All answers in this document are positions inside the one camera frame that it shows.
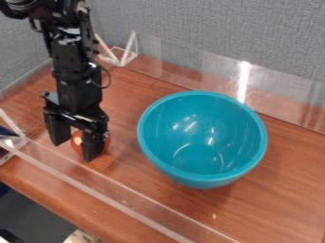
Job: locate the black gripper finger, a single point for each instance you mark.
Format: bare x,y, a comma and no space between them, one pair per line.
57,128
95,142

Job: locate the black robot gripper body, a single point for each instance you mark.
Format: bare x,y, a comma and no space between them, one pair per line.
76,98

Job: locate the red and white toy mushroom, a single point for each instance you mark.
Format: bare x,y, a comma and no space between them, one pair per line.
76,139

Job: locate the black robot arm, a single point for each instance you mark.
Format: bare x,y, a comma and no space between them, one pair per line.
60,20

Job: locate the blue plastic bowl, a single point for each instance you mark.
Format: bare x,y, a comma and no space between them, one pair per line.
202,137

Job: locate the clear acrylic front barrier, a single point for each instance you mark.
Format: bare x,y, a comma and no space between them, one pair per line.
99,204

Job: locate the clear acrylic barrier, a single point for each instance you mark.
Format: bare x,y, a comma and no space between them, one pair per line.
22,57
99,204
282,96

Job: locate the clear acrylic left barrier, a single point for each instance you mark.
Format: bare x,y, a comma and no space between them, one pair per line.
22,57

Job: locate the clear acrylic back barrier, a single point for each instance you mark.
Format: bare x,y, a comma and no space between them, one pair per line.
282,96

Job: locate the clear acrylic corner bracket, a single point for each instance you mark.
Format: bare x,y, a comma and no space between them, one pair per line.
117,55

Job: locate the clear acrylic left bracket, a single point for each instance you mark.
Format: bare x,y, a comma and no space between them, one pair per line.
10,133

